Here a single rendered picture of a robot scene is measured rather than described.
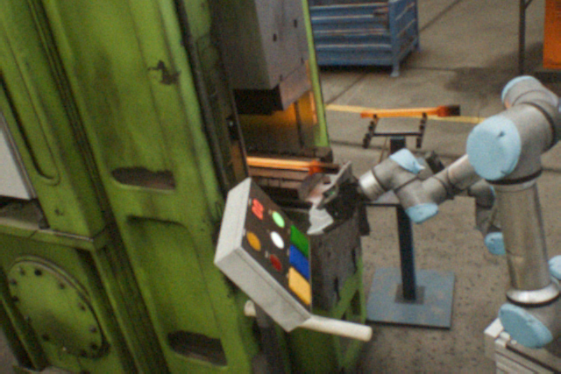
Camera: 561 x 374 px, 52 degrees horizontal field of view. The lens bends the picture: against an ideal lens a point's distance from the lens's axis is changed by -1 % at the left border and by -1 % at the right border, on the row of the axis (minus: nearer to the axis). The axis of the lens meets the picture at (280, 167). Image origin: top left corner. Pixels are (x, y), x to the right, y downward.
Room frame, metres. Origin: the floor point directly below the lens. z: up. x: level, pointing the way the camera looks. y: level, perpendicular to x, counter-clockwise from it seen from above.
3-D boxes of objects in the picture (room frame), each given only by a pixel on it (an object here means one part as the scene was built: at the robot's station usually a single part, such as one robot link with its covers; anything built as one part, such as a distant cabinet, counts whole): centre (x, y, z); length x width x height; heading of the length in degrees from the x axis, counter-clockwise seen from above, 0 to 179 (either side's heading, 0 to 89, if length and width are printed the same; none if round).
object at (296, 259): (1.30, 0.00, 1.01); 0.07 x 0.05 x 0.07; 173
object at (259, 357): (1.59, 0.19, 0.36); 0.09 x 0.07 x 0.12; 148
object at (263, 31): (1.98, 0.06, 1.56); 0.42 x 0.39 x 0.40; 58
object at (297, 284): (1.20, 0.01, 1.01); 0.07 x 0.05 x 0.07; 173
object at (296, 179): (1.94, 0.08, 0.96); 0.42 x 0.20 x 0.09; 58
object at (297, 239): (1.39, -0.01, 1.01); 0.07 x 0.05 x 0.07; 173
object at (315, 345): (1.99, 0.06, 0.23); 0.55 x 0.37 x 0.47; 58
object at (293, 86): (1.94, 0.08, 1.32); 0.42 x 0.20 x 0.10; 58
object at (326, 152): (2.01, -0.14, 0.95); 0.12 x 0.08 x 0.06; 58
